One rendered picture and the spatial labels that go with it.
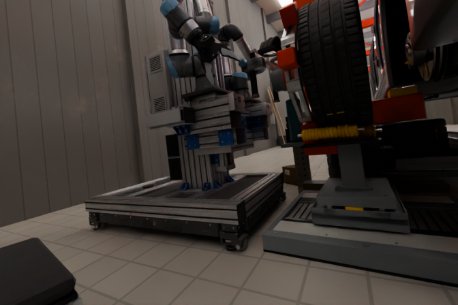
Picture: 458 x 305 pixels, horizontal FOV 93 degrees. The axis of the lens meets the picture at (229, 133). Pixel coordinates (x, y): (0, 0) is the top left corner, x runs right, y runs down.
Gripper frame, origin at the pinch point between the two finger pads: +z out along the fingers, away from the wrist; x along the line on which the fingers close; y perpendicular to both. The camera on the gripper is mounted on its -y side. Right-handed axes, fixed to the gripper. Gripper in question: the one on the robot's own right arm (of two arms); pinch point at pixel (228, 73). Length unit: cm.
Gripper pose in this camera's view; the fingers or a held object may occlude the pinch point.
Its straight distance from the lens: 89.8
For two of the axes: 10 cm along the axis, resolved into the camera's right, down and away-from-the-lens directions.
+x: -7.2, 6.8, -1.2
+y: -2.0, -0.3, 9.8
